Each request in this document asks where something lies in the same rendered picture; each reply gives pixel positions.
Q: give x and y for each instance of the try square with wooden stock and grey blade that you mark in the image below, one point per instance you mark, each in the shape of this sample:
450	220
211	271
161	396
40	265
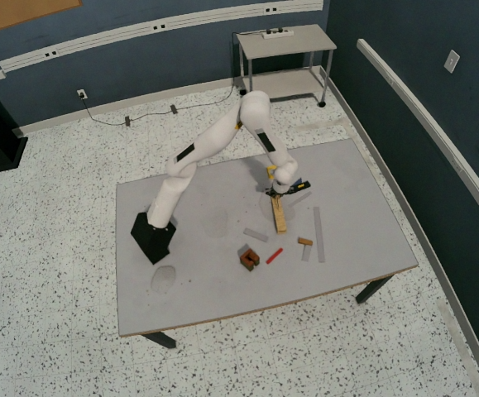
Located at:
308	244

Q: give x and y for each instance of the red flat bar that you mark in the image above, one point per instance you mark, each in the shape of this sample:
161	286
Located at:
274	256

